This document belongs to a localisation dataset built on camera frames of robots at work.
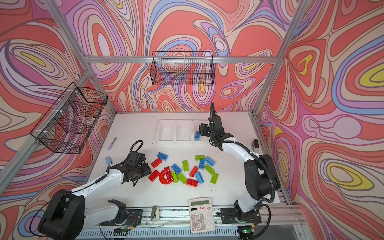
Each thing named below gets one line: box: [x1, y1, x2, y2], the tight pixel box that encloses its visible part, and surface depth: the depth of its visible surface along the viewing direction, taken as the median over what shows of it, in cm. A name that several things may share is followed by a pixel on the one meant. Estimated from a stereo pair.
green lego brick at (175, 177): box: [171, 171, 179, 184], surface depth 86 cm
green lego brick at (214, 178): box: [210, 172, 219, 185], surface depth 87 cm
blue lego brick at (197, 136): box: [195, 130, 201, 140], surface depth 103 cm
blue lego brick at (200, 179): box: [196, 171, 205, 184], surface depth 86 cm
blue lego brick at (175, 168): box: [171, 163, 182, 175], surface depth 91 cm
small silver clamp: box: [150, 205, 160, 221], surface depth 75 cm
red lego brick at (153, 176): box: [148, 169, 160, 182], surface depth 87 cm
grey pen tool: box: [108, 137, 118, 151], surface depth 103 cm
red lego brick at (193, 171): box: [189, 165, 198, 178], surface depth 88 cm
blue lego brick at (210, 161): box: [205, 156, 216, 167], surface depth 93 cm
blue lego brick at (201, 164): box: [199, 159, 205, 170], surface depth 92 cm
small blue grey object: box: [105, 156, 112, 164], surface depth 92 cm
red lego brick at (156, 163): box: [151, 158, 163, 169], surface depth 93 cm
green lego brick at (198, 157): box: [195, 154, 206, 161], surface depth 95 cm
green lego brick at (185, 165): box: [182, 160, 190, 172], surface depth 92 cm
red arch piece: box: [159, 166, 174, 185], surface depth 88 cm
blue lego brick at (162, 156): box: [157, 152, 168, 161], surface depth 95 cm
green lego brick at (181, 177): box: [177, 172, 188, 185], surface depth 86 cm
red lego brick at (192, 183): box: [186, 178, 199, 188], surface depth 86 cm
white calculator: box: [188, 197, 216, 233], surface depth 74 cm
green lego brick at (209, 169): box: [204, 164, 216, 175], surface depth 91 cm
